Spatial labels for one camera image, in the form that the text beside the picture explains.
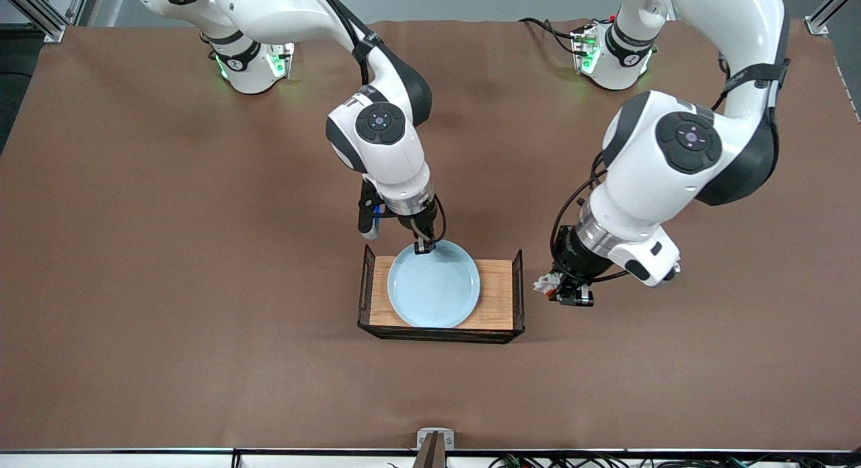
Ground red push button switch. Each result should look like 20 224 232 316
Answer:
533 272 564 298

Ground light blue round plate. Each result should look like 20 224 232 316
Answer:
387 239 482 329

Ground brown table cover sheet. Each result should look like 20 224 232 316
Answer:
0 17 861 452

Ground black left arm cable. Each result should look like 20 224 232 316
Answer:
550 51 734 284

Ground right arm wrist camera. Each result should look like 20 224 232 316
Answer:
357 180 389 241

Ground wooden tray black wire sides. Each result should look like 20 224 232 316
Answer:
357 244 526 345

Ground tangled black cable bundle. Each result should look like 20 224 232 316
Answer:
488 453 861 468

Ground aluminium camera mount bar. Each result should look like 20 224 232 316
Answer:
414 428 456 468

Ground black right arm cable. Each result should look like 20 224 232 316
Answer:
306 0 448 247

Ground black arm base cable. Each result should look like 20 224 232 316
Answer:
518 16 579 55

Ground aluminium frame profile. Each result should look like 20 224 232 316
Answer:
804 0 861 37
13 0 95 44

